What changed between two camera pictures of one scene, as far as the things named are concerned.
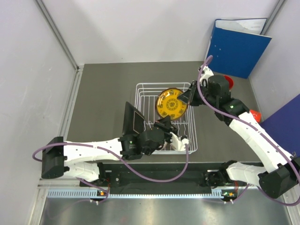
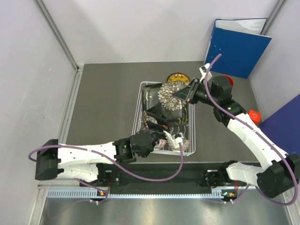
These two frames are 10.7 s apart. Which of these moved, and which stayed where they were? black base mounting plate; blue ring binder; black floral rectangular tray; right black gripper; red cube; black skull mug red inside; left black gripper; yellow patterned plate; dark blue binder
Moved: yellow patterned plate; black floral rectangular tray; left black gripper
Stayed: black base mounting plate; right black gripper; red cube; blue ring binder; dark blue binder; black skull mug red inside
